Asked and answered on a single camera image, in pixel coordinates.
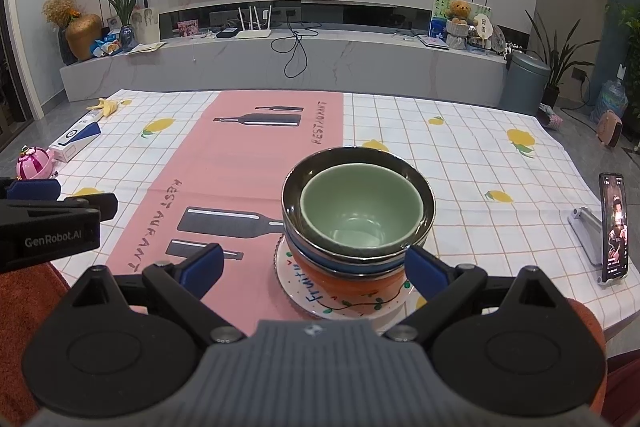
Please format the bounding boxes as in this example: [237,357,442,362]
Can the blue snack packets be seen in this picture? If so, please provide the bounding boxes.
[90,32,123,58]

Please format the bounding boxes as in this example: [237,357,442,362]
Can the pink heater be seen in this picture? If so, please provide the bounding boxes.
[594,109,628,148]

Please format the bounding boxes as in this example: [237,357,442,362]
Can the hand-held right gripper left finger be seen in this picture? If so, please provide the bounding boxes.
[72,243,246,343]

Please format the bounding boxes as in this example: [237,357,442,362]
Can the tall green houseplant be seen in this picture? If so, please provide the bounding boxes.
[617,4,640,108]

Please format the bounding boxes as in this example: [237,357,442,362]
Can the brown teddy bear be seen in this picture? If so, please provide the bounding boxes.
[446,1,473,22]

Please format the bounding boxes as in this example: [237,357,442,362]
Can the potted floor plant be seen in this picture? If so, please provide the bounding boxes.
[525,9,601,108]

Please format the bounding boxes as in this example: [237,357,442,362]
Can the pink placemat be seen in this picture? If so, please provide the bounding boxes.
[102,91,346,323]

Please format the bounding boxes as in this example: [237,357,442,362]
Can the dried yellow flowers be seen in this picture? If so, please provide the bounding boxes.
[41,0,81,28]

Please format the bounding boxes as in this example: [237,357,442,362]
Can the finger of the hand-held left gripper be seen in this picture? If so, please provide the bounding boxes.
[0,193,119,235]
[0,177,62,204]

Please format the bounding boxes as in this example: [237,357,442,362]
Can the gold vase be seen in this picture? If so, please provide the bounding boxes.
[65,13,103,62]

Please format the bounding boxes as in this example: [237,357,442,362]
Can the painted canvas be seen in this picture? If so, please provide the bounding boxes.
[430,0,492,42]

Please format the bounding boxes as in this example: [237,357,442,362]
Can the grey knitted basket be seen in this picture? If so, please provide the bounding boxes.
[446,18,471,51]

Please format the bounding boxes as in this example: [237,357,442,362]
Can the grey marble television bench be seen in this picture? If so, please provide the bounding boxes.
[59,27,508,108]

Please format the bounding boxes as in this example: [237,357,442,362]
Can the blue bowl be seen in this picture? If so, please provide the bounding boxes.
[285,227,431,275]

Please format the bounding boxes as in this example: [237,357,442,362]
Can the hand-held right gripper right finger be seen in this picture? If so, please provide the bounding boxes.
[383,246,556,342]

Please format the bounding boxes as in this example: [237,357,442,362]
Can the checked lemon tablecloth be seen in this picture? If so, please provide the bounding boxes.
[47,88,626,343]

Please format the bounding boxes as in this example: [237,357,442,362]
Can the pink slippers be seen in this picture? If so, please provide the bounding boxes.
[539,103,565,130]

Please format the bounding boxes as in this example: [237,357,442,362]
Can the loose papers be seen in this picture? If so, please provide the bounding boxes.
[127,41,167,55]

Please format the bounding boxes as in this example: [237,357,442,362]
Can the black smartphone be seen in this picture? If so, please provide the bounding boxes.
[598,172,628,285]

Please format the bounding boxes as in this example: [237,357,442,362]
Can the dark cabinet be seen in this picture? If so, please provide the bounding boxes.
[0,0,31,152]

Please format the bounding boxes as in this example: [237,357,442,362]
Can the white round fan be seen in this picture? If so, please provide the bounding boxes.
[472,13,496,45]

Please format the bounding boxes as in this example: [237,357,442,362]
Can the pink toy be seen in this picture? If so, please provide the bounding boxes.
[15,146,56,180]

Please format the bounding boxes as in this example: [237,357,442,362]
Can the blue and white box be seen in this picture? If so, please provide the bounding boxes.
[48,111,102,162]

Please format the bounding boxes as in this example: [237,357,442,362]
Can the orange bowl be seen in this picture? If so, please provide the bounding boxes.
[292,252,416,303]

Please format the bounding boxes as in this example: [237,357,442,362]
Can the green ceramic bowl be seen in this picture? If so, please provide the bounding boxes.
[300,163,425,249]

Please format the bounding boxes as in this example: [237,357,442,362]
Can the grey trash bin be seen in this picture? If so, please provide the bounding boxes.
[500,52,551,116]

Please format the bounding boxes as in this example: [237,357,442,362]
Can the white painted plate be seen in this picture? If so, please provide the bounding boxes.
[277,234,426,320]

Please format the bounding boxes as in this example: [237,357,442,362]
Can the white router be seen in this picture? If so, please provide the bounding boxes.
[235,5,273,40]

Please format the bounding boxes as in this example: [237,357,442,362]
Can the stainless steel bowl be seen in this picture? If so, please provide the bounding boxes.
[281,147,436,258]

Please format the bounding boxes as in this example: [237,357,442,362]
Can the black cable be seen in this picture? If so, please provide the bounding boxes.
[270,22,323,78]

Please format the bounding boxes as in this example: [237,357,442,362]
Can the large blue water bottle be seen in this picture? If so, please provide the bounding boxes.
[592,79,628,124]

